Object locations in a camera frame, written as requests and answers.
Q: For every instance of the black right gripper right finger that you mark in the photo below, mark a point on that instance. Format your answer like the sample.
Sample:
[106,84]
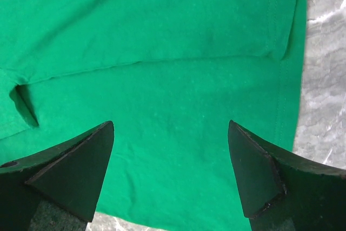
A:
[280,190]

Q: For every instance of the green t shirt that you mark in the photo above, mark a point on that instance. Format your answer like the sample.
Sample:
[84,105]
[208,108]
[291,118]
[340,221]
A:
[170,75]

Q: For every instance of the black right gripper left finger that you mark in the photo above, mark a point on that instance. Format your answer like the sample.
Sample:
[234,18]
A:
[57,188]

